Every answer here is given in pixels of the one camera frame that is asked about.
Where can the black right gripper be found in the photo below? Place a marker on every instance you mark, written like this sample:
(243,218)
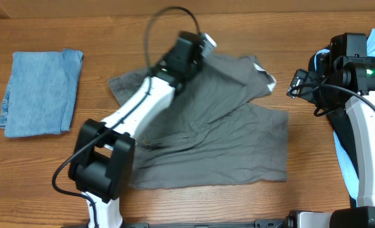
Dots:
(310,77)

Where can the grey shorts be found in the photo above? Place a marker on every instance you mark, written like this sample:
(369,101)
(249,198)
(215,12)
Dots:
(213,134)

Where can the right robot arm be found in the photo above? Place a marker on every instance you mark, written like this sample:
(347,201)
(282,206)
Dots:
(340,82)

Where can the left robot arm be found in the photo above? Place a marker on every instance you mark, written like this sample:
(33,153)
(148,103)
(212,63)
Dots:
(104,151)

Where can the black garment in pile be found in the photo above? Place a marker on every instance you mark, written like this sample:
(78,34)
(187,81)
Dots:
(344,143)

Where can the folded blue denim garment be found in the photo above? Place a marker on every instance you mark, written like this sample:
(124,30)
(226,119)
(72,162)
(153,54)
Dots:
(41,93)

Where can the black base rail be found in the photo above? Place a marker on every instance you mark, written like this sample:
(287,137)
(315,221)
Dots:
(258,223)

